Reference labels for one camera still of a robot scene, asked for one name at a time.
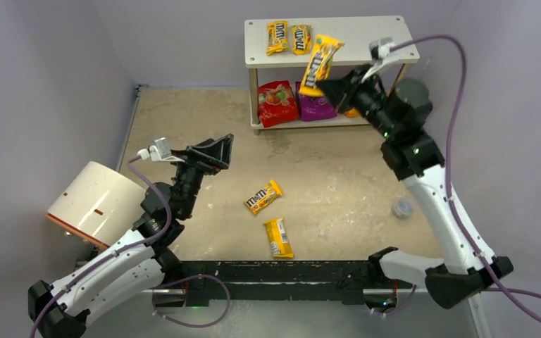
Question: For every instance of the purple candy bag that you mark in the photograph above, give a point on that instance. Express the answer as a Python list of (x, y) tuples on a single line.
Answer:
[(313, 108)]

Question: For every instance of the yellow candy bag back-side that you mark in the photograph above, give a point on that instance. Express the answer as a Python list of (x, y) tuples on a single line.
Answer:
[(319, 65)]

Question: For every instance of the black base frame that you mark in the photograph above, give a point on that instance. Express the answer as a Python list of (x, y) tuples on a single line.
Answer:
[(349, 282)]

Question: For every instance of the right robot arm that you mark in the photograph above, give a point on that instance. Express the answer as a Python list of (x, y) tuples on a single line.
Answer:
[(468, 265)]

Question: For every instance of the small clear plastic cup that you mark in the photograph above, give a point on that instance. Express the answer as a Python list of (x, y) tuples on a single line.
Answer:
[(403, 208)]

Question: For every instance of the yellow candy bag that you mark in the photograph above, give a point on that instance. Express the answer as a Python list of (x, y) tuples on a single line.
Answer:
[(278, 239), (301, 39)]

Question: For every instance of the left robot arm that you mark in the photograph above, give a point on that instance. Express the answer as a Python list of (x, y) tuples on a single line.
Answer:
[(140, 258)]

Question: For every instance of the orange candy bag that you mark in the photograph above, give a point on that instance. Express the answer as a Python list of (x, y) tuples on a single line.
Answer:
[(351, 113)]

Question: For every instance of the white cylindrical container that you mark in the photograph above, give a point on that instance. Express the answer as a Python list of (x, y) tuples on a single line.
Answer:
[(99, 205)]

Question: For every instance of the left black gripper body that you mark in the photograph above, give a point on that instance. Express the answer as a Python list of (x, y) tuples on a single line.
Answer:
[(200, 160)]

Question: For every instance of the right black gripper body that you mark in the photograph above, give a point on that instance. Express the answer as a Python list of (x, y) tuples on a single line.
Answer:
[(351, 93)]

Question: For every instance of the red candy bag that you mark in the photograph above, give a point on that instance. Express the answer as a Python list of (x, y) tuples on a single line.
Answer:
[(277, 104)]

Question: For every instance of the yellow M&M bag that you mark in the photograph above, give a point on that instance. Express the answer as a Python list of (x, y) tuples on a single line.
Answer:
[(277, 37), (263, 197)]

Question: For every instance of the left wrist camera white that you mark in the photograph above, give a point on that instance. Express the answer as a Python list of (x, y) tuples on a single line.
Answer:
[(159, 151)]

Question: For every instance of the yellow candy bag front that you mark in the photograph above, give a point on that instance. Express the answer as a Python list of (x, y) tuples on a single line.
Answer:
[(278, 239)]

